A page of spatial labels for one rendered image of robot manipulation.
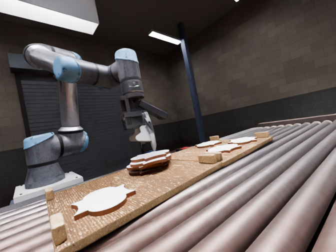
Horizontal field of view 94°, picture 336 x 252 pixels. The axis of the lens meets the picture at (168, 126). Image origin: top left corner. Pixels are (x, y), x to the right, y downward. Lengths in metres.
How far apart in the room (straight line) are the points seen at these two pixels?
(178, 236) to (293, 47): 5.55
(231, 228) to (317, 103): 5.27
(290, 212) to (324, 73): 5.24
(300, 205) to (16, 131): 5.17
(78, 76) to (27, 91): 4.82
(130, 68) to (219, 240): 0.50
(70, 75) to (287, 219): 0.58
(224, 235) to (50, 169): 0.79
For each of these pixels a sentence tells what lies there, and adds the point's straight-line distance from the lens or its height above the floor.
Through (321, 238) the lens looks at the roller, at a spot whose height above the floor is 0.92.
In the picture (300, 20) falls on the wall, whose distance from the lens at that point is 5.82.
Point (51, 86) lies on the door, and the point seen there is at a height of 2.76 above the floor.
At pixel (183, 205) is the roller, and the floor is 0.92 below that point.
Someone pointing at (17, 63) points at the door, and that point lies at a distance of 5.27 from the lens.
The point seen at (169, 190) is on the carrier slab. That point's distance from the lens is 0.37.
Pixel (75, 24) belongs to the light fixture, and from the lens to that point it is 3.61.
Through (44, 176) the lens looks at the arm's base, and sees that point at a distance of 0.90.
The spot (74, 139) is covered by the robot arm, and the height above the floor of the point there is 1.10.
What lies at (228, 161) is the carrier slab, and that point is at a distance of 0.53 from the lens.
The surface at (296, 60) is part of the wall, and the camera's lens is 5.59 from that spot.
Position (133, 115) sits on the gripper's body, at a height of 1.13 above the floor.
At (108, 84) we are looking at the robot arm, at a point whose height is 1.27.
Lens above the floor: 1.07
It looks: level
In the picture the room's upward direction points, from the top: 11 degrees counter-clockwise
